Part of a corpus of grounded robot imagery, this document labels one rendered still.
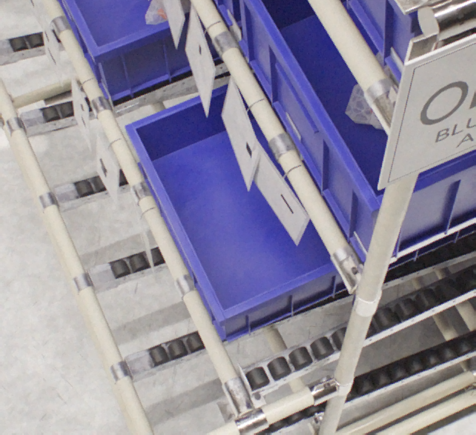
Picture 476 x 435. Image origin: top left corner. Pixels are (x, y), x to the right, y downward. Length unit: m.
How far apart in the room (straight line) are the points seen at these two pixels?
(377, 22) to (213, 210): 0.79
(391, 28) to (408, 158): 0.12
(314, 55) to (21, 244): 1.26
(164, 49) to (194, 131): 0.15
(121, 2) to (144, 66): 0.20
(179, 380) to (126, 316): 0.20
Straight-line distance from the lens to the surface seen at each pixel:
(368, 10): 1.05
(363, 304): 1.36
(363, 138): 1.45
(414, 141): 0.98
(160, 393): 2.43
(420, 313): 1.75
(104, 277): 2.06
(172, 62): 1.87
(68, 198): 2.15
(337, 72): 1.50
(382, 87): 1.05
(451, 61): 0.89
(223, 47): 1.55
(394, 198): 1.11
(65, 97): 2.65
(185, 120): 1.75
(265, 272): 1.72
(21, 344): 2.50
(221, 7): 1.56
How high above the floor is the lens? 2.31
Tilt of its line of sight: 62 degrees down
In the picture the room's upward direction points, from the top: 2 degrees clockwise
